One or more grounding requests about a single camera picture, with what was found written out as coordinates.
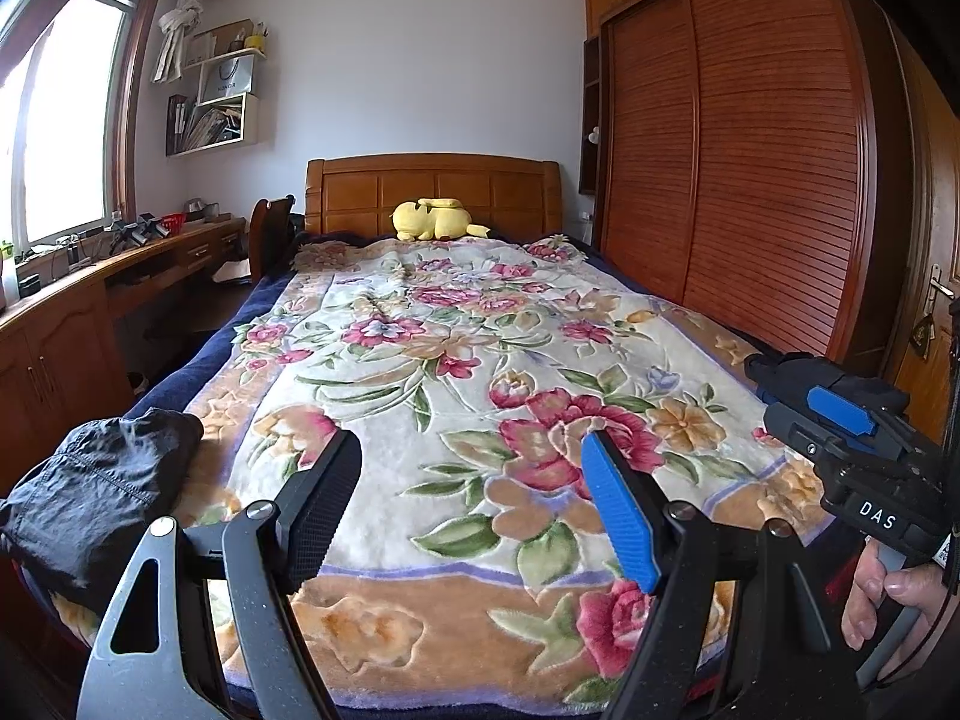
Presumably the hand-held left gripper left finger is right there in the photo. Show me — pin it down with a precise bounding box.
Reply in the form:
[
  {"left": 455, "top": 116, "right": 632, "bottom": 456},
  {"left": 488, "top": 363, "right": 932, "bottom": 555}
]
[{"left": 75, "top": 427, "right": 363, "bottom": 720}]

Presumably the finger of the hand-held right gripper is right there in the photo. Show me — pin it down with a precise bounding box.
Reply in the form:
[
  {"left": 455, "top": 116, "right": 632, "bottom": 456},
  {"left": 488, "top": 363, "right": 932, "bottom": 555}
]
[
  {"left": 795, "top": 371, "right": 912, "bottom": 440},
  {"left": 746, "top": 352, "right": 811, "bottom": 406}
]

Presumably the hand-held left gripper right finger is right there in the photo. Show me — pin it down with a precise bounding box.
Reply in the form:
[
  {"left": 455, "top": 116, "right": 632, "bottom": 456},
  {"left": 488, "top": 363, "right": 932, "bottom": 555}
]
[{"left": 581, "top": 431, "right": 875, "bottom": 720}]

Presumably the person's right hand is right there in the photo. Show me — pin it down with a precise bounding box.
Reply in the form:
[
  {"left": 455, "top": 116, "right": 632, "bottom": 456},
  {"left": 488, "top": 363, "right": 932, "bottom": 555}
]
[{"left": 841, "top": 542, "right": 955, "bottom": 651}]

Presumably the floral plush blanket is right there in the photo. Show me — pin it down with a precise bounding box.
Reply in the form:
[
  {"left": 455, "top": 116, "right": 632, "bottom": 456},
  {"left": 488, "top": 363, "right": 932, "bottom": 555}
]
[{"left": 45, "top": 235, "right": 848, "bottom": 713}]

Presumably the wooden door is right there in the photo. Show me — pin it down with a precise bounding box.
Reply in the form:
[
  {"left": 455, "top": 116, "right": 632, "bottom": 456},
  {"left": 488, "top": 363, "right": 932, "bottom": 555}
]
[{"left": 892, "top": 30, "right": 960, "bottom": 451}]

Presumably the wooden louvered wardrobe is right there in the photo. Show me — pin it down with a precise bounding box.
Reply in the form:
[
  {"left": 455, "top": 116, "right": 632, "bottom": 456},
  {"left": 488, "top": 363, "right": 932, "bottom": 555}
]
[{"left": 579, "top": 0, "right": 912, "bottom": 383}]

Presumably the dark grey folded garment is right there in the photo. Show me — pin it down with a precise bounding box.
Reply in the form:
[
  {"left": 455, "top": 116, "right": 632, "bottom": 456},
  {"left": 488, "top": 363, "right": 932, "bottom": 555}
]
[{"left": 0, "top": 409, "right": 205, "bottom": 612}]

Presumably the wooden chair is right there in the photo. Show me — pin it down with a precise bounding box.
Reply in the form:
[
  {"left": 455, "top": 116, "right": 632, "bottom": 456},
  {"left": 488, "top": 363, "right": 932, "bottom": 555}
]
[{"left": 249, "top": 195, "right": 297, "bottom": 286}]

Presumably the wooden desk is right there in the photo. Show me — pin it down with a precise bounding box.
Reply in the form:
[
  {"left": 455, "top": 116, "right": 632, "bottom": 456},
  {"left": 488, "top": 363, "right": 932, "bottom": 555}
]
[{"left": 0, "top": 217, "right": 248, "bottom": 500}]

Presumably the yellow plush toy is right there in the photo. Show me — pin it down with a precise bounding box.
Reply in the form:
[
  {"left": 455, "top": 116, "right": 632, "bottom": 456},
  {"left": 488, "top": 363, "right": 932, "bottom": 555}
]
[{"left": 389, "top": 197, "right": 492, "bottom": 242}]

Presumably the wooden bed headboard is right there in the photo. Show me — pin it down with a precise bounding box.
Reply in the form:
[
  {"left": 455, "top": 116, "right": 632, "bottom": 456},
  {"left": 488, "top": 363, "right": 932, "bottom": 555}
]
[{"left": 304, "top": 154, "right": 563, "bottom": 241}]

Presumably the row of books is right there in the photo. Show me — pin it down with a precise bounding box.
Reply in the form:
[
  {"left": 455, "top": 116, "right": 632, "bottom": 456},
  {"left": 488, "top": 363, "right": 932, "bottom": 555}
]
[{"left": 166, "top": 95, "right": 245, "bottom": 156}]

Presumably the white paper bag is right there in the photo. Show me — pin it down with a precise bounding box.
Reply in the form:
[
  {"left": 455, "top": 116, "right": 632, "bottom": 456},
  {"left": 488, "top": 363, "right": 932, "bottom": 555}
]
[{"left": 196, "top": 52, "right": 256, "bottom": 104}]

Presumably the window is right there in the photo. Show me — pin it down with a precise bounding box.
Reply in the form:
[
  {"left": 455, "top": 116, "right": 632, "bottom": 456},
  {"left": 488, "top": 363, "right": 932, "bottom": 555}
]
[{"left": 0, "top": 0, "right": 162, "bottom": 256}]

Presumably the brown cardboard box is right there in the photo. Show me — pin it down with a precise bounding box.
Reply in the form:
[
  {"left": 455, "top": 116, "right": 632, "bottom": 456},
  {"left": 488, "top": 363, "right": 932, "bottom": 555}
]
[{"left": 185, "top": 20, "right": 252, "bottom": 65}]

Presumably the tied white curtain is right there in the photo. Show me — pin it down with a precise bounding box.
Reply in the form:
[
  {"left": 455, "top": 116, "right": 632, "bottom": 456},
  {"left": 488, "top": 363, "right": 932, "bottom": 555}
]
[{"left": 154, "top": 0, "right": 222, "bottom": 83}]

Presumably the white wall shelf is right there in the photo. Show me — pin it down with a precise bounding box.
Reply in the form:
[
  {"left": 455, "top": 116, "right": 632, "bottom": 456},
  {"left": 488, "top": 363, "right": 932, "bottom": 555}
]
[{"left": 165, "top": 19, "right": 269, "bottom": 158}]

